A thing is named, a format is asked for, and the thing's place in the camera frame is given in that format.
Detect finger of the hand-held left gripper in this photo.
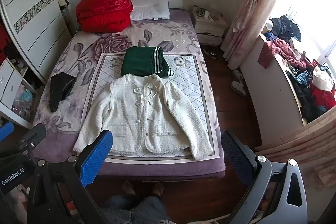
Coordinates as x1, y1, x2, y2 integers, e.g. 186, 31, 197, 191
0, 122, 15, 138
10, 123, 47, 159

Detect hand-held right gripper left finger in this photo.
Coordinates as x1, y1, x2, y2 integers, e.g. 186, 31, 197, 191
28, 130, 114, 224

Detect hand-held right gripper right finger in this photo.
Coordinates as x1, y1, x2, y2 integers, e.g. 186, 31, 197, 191
221, 130, 308, 224

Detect white fluffy towel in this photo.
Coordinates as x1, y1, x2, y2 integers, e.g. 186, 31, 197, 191
73, 73, 214, 161

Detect pile of mixed clothes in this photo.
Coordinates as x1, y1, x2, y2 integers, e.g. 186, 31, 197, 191
258, 15, 336, 124

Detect white drawer cabinet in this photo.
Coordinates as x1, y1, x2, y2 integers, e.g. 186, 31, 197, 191
0, 57, 30, 130

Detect black garment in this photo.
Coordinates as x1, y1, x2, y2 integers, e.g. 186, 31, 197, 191
49, 72, 77, 113

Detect person's legs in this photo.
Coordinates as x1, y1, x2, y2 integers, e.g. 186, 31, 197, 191
101, 179, 172, 224

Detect white slipper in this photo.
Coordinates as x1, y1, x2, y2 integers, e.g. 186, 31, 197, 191
232, 69, 245, 82
230, 81, 248, 97

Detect white bay window ledge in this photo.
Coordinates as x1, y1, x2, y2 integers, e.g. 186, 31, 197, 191
240, 34, 308, 146

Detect red hanging garment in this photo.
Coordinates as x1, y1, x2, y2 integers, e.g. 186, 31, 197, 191
0, 24, 9, 63

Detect white quilted flower mat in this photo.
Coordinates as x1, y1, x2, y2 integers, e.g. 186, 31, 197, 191
79, 52, 224, 165

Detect purple floral blanket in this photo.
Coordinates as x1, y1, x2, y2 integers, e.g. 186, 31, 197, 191
31, 9, 227, 183

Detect green folded garment white stripes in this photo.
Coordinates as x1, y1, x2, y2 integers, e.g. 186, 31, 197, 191
120, 46, 174, 79

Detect dark sneakers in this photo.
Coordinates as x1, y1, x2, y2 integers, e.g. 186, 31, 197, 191
202, 48, 220, 60

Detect white wardrobe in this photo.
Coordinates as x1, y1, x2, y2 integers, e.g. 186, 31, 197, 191
0, 0, 72, 83

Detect white nightstand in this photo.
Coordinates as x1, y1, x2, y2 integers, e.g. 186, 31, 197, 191
191, 5, 228, 46

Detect red quilt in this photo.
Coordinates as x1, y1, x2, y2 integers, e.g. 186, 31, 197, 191
76, 0, 134, 33

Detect white pillow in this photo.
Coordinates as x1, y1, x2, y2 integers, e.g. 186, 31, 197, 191
130, 0, 171, 21

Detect pink patterned curtain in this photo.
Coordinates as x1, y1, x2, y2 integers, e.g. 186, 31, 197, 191
220, 0, 293, 70

